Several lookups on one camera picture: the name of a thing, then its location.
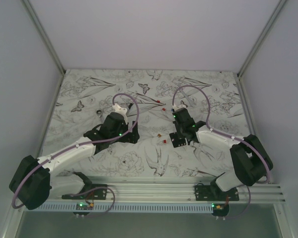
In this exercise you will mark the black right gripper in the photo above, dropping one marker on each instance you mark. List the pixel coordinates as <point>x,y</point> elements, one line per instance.
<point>177,128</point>

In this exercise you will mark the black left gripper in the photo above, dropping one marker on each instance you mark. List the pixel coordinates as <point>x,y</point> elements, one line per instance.
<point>131,137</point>

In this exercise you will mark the black fuse box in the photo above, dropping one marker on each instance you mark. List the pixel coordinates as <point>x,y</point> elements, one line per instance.
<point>176,140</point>

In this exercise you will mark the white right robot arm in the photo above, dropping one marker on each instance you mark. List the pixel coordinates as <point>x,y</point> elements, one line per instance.
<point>249,158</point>

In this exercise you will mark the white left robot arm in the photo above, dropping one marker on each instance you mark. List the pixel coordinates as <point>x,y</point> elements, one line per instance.
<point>35,178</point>

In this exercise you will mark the silver ratchet wrench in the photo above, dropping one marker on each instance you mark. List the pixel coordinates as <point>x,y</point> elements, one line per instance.
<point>99,113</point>

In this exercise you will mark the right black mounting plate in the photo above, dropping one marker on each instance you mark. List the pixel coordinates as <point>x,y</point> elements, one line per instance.
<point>213,193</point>

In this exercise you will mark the black mounting plate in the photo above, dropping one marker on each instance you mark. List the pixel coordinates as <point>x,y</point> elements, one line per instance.
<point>93,192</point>
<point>213,193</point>

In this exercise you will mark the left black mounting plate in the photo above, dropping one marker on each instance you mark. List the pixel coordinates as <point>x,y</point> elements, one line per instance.
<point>93,192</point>

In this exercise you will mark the left controller board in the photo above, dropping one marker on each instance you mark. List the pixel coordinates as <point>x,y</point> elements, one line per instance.
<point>82,209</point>

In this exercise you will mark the controller board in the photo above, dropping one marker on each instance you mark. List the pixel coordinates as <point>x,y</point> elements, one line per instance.
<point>82,209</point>
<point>220,211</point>

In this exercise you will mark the right controller board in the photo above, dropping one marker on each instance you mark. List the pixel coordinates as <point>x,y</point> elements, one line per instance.
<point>220,211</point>

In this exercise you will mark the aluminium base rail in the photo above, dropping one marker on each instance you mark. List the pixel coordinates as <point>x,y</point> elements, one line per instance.
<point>184,192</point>

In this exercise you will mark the white slotted cable duct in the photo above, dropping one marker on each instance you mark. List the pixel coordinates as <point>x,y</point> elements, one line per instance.
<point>128,207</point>

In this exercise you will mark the aluminium frame post left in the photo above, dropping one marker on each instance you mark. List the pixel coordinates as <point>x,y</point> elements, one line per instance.
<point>43,35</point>

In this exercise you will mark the aluminium frame post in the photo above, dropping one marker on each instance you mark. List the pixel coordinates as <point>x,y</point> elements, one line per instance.
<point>262,37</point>
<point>43,35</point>

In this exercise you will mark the aluminium frame post right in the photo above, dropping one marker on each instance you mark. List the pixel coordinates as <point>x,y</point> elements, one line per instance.
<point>262,37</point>

